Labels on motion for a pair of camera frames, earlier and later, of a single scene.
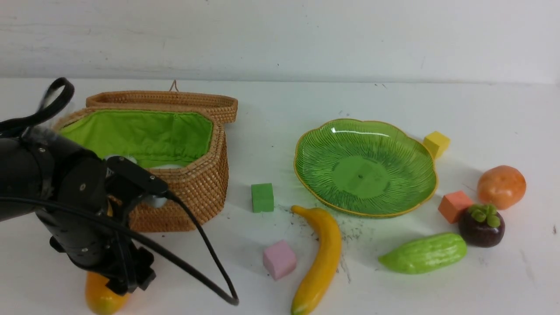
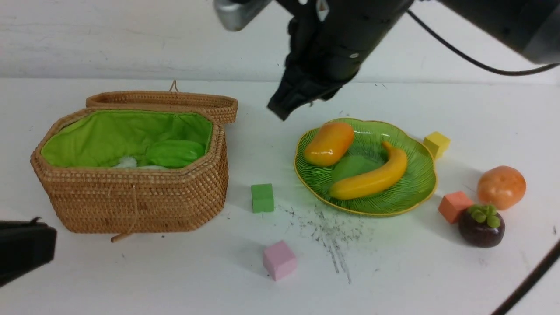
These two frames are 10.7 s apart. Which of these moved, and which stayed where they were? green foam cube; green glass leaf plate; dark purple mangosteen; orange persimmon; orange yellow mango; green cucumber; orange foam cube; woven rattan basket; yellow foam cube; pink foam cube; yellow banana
Moved: orange yellow mango; yellow banana; green cucumber
Stayed: orange persimmon; orange foam cube; green glass leaf plate; woven rattan basket; dark purple mangosteen; pink foam cube; yellow foam cube; green foam cube
